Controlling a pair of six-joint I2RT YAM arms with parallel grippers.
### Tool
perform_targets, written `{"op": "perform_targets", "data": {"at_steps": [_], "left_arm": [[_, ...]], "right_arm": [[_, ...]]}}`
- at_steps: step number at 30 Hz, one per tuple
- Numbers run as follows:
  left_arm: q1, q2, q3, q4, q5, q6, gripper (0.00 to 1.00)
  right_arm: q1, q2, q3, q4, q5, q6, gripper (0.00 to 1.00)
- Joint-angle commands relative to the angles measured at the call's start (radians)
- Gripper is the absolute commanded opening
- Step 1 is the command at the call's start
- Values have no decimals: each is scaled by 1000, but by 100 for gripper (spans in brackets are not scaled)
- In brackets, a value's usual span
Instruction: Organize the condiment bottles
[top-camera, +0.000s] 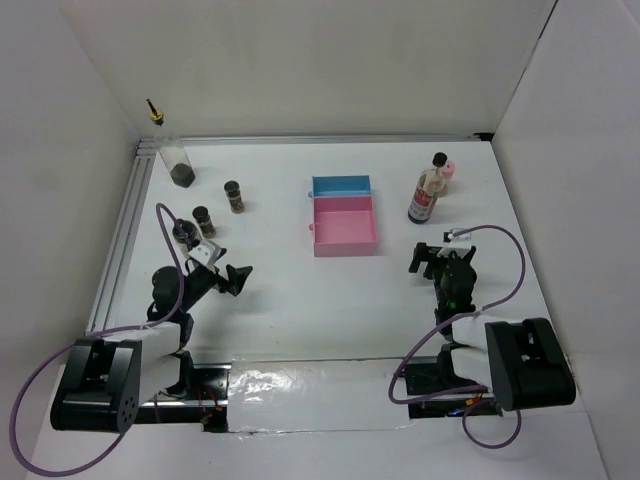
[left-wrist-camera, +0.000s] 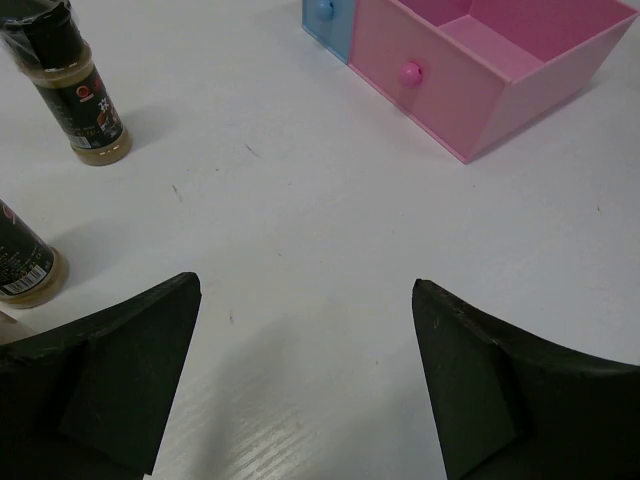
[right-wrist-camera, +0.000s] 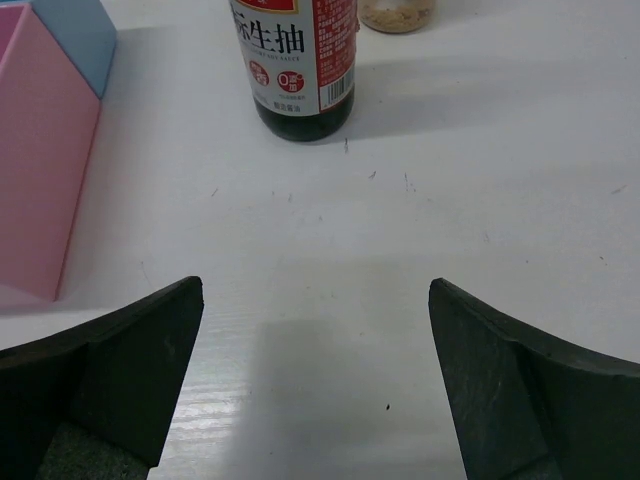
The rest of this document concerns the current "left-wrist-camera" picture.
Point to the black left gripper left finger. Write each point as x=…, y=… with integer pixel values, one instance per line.
x=91, y=399

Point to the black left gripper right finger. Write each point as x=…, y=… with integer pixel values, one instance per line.
x=508, y=404

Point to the black-label spice jar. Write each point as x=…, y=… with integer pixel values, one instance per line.
x=32, y=271

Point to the black-cap pepper spice jar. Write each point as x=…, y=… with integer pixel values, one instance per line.
x=45, y=43

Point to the pink storage box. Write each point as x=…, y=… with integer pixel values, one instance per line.
x=470, y=73

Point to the blue storage box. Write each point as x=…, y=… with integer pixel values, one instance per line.
x=330, y=22

